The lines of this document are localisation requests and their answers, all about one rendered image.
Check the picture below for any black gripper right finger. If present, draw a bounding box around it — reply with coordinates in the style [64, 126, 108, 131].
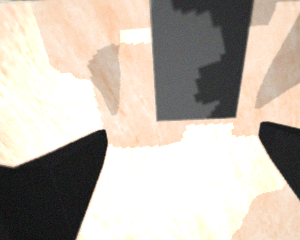
[258, 121, 300, 200]

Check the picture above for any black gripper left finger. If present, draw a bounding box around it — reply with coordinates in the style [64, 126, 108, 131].
[0, 129, 108, 240]

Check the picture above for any black two-prong plug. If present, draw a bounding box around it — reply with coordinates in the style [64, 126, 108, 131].
[149, 0, 254, 122]

